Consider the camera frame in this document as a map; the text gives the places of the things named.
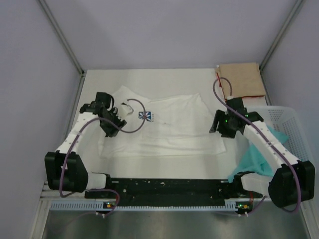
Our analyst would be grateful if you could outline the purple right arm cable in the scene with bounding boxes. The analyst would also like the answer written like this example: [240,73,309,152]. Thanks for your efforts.
[212,78,304,217]

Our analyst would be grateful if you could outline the aluminium frame post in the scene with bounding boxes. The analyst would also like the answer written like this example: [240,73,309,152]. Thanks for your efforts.
[36,0,85,76]
[259,0,306,72]

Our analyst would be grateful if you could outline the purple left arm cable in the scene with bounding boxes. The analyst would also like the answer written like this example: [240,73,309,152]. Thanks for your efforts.
[60,99,147,217]

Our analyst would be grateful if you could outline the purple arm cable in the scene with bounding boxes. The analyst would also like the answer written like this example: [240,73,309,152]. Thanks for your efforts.
[212,78,304,217]
[60,99,147,217]

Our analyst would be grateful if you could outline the right aluminium frame post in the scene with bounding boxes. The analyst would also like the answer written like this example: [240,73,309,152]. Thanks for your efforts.
[259,0,306,72]

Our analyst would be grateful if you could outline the folded tan t shirt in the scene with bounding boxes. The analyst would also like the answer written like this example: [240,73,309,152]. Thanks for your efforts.
[215,62,266,98]

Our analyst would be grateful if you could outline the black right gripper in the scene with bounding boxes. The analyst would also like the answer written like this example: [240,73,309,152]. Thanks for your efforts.
[209,110,236,139]

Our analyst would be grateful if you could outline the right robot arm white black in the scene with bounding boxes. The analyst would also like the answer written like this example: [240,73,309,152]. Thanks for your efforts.
[210,98,315,208]

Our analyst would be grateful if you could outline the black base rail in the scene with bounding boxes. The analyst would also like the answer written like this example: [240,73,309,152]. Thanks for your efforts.
[84,177,264,207]

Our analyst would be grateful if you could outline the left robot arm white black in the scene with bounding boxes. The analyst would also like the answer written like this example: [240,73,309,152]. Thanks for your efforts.
[44,92,126,198]

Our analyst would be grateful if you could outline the white plastic basket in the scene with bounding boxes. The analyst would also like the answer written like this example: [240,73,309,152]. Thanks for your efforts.
[244,106,315,173]

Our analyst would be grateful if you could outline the teal t shirt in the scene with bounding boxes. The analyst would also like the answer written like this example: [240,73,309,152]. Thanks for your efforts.
[228,125,302,184]

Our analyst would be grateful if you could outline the perforated white cable duct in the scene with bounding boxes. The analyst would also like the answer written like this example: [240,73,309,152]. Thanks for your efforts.
[50,201,238,212]

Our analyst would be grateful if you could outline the folded red t shirt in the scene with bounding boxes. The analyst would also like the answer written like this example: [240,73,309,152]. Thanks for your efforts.
[217,74,266,98]

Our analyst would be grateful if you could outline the left aluminium frame post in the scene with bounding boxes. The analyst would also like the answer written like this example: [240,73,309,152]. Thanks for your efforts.
[36,0,85,76]

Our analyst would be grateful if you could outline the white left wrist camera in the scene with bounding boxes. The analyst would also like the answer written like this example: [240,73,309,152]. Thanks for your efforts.
[118,101,134,120]

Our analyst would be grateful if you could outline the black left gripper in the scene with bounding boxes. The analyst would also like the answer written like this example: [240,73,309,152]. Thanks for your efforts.
[100,109,126,138]

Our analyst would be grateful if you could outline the white printed t shirt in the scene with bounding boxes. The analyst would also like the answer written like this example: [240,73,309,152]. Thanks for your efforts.
[98,86,226,158]

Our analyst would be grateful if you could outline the aluminium front frame rail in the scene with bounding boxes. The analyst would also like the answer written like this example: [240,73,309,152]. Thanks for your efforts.
[39,181,313,200]

